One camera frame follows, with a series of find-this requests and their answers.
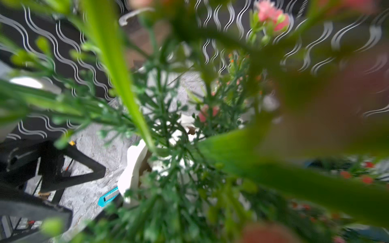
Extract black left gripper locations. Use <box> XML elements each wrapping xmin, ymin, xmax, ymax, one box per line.
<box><xmin>1</xmin><ymin>139</ymin><xmax>106</xmax><ymax>192</ymax></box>

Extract potted pink gypsophila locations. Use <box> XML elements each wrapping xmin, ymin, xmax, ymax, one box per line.
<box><xmin>184</xmin><ymin>72</ymin><xmax>263</xmax><ymax>142</ymax></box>
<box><xmin>1</xmin><ymin>1</ymin><xmax>389</xmax><ymax>243</ymax></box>

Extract potted red gypsophila plant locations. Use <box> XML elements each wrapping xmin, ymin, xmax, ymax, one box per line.
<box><xmin>304</xmin><ymin>156</ymin><xmax>389</xmax><ymax>189</ymax></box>

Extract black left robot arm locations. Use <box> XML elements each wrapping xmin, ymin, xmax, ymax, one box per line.
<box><xmin>1</xmin><ymin>139</ymin><xmax>106</xmax><ymax>243</ymax></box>

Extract white ribbed storage box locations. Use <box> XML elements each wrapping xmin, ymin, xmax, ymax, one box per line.
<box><xmin>133</xmin><ymin>18</ymin><xmax>207</xmax><ymax>122</ymax></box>

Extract potted orange gypsophila at back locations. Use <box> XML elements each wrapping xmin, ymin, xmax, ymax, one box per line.
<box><xmin>220</xmin><ymin>52</ymin><xmax>262</xmax><ymax>105</ymax></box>

